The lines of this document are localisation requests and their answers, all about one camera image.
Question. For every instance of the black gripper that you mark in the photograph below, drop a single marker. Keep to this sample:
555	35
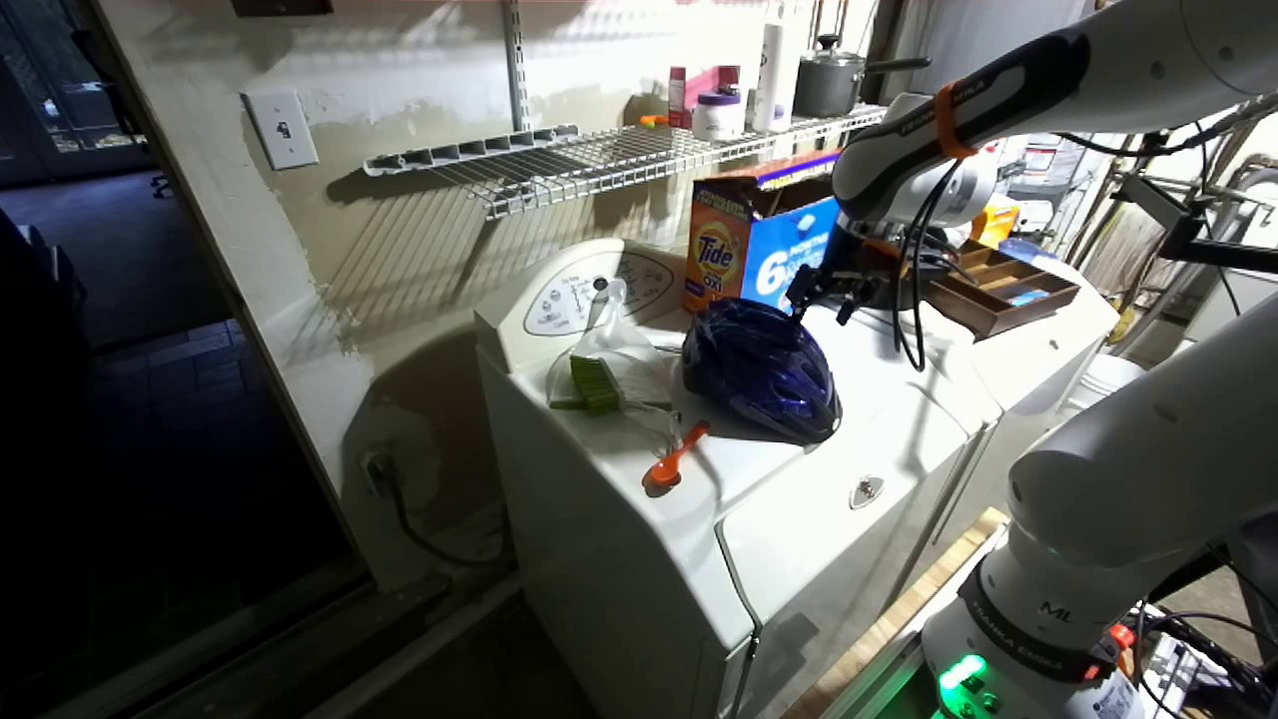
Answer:
845	275

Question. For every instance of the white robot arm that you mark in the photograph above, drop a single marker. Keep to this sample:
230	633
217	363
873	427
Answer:
1199	67

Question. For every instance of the blue orange detergent box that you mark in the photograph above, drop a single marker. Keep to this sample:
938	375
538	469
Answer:
753	240

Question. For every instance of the brown wooden tray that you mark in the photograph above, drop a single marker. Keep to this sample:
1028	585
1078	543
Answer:
1000	287

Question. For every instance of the small yellow container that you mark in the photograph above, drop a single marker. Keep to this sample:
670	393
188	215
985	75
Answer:
994	226

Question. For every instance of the black pot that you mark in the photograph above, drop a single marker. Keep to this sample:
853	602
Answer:
823	83

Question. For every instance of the white jar purple lid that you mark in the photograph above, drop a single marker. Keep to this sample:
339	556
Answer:
723	119

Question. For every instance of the white dryer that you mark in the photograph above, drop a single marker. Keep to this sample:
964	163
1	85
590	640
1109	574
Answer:
1041	353

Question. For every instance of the white bottle pink cap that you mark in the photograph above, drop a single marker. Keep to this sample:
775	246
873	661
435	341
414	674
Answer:
728	79

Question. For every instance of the small red-capped bottle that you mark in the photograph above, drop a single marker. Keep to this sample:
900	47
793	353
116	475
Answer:
676	98

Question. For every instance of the metal spoon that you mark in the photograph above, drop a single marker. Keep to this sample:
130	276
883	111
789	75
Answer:
602	300

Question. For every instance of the orange plastic spoon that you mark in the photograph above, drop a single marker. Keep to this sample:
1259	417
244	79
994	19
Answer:
672	463

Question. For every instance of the clear green-zip plastic bag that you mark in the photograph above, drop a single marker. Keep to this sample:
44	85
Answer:
598	380

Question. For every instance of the wooden plank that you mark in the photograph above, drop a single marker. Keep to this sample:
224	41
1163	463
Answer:
904	604

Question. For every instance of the black metal stand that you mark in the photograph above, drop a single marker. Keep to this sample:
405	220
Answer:
1205	246

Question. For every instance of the green lit device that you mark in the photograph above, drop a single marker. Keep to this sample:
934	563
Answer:
964	685

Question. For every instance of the metal shelf upright rail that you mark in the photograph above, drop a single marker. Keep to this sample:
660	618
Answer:
511	67

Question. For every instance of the white wall switch plate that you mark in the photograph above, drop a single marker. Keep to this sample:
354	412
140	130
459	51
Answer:
281	127

